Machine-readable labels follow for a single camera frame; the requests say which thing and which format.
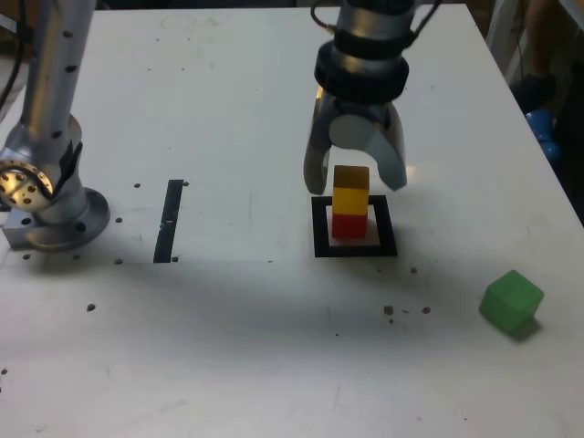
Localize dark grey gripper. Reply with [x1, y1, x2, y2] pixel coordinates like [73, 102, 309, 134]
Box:
[301, 89, 409, 196]

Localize red cube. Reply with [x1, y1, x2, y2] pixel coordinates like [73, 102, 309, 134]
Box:
[330, 213, 369, 240]

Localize white metal frame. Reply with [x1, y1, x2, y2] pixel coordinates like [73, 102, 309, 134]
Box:
[485, 0, 530, 88]

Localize person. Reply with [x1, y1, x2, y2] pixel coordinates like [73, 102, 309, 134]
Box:
[513, 0, 558, 110]

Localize blue plastic object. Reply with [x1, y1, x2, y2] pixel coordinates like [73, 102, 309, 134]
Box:
[524, 108, 563, 172]

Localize yellow cube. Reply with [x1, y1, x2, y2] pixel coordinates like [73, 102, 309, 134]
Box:
[331, 164, 370, 215]

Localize black tape square outline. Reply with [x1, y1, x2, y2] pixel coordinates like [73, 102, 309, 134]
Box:
[310, 194, 399, 259]

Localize green cube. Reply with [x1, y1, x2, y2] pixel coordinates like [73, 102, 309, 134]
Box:
[478, 269, 546, 339]

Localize black tape strip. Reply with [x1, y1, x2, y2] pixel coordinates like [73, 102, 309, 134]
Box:
[153, 179, 184, 265]

